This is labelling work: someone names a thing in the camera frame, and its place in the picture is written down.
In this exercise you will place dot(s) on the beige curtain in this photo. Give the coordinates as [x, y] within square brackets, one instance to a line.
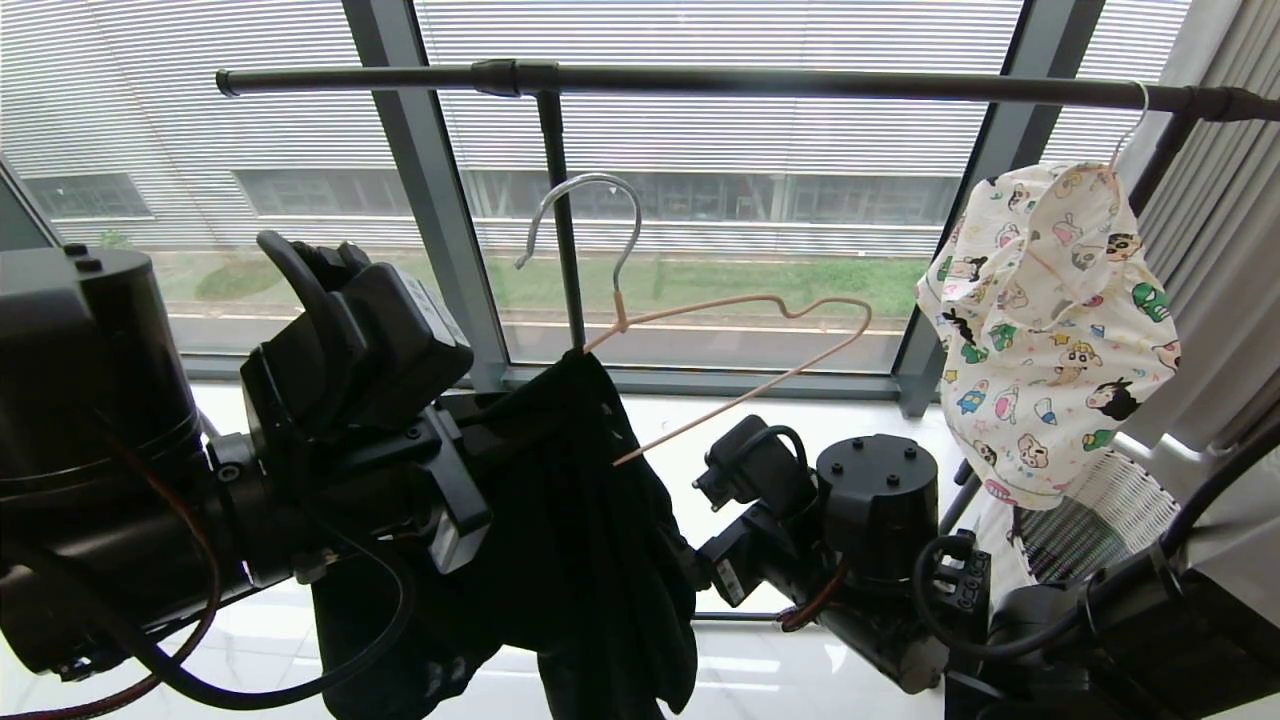
[1210, 250]

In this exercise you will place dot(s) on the cream printed garment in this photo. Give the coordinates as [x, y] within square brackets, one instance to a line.
[1050, 350]

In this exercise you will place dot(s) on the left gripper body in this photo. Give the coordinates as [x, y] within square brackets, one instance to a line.
[440, 500]

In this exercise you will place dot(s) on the pink clothes hanger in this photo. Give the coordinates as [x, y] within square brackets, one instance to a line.
[1143, 100]
[620, 310]

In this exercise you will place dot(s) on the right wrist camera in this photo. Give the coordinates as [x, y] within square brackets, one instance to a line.
[750, 460]

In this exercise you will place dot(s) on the black garment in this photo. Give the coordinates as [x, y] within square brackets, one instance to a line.
[580, 560]

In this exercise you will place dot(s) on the white laundry basket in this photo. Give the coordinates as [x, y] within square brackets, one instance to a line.
[1120, 500]

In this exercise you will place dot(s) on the window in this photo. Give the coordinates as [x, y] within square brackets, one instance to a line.
[430, 220]

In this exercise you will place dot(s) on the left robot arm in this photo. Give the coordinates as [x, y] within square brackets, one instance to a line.
[90, 400]

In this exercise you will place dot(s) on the black clothes rack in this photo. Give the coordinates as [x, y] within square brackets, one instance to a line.
[700, 80]

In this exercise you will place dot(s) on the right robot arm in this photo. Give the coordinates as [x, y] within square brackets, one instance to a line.
[880, 500]

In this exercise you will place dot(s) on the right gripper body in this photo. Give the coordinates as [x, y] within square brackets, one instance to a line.
[750, 560]

